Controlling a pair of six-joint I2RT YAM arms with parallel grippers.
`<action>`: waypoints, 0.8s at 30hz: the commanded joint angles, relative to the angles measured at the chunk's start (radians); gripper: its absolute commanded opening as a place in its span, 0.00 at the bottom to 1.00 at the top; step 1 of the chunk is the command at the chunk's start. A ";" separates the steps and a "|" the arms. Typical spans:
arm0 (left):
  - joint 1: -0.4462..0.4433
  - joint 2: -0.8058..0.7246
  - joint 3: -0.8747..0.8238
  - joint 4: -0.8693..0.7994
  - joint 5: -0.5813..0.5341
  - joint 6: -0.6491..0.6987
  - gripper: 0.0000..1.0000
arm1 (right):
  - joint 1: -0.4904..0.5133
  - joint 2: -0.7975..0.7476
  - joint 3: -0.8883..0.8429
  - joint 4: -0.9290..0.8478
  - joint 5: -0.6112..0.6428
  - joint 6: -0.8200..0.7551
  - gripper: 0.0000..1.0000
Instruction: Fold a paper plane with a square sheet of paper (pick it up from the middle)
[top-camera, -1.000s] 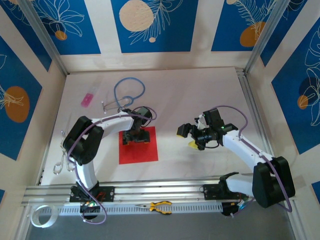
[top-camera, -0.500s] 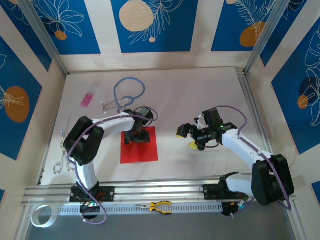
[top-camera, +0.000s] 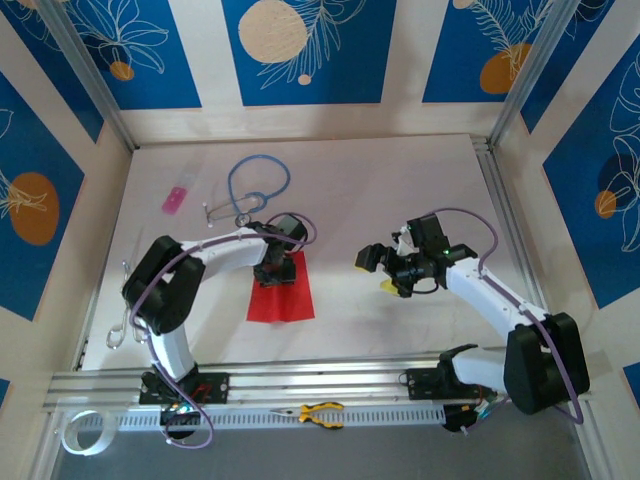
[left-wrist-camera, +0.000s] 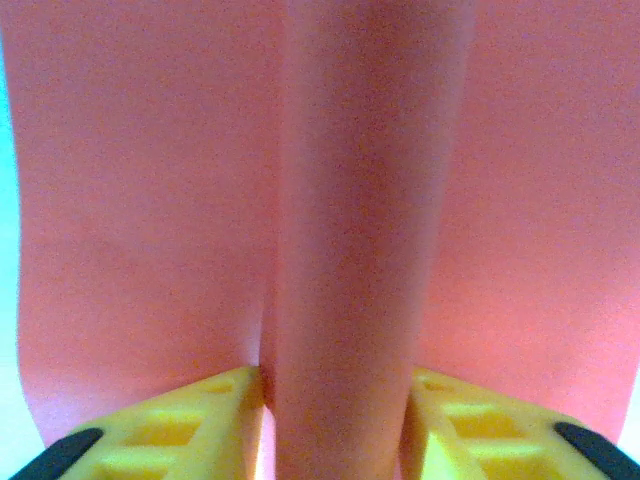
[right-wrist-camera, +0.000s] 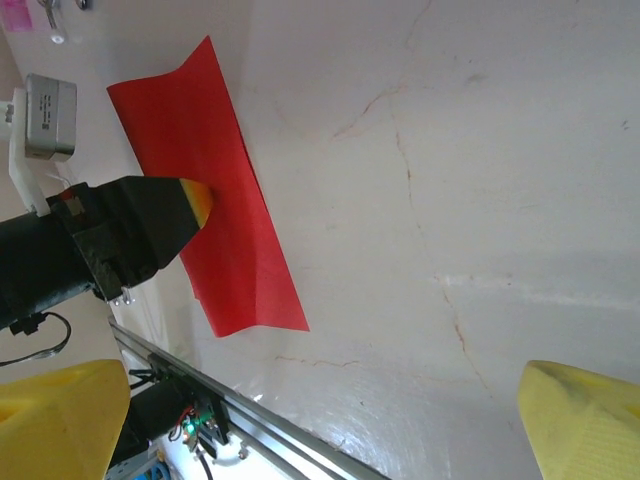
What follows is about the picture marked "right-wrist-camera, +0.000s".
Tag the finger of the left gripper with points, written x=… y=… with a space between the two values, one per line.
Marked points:
x=150 y=220

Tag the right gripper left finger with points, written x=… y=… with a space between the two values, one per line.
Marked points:
x=55 y=425

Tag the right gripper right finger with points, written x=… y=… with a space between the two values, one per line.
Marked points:
x=585 y=430

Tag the red paper sheet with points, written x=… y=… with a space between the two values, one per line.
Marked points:
x=240 y=225

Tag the black electronics module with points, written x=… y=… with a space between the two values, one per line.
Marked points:
x=160 y=405

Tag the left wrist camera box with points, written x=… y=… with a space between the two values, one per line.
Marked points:
x=50 y=120

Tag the aluminium mounting rail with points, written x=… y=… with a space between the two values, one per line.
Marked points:
x=260 y=407

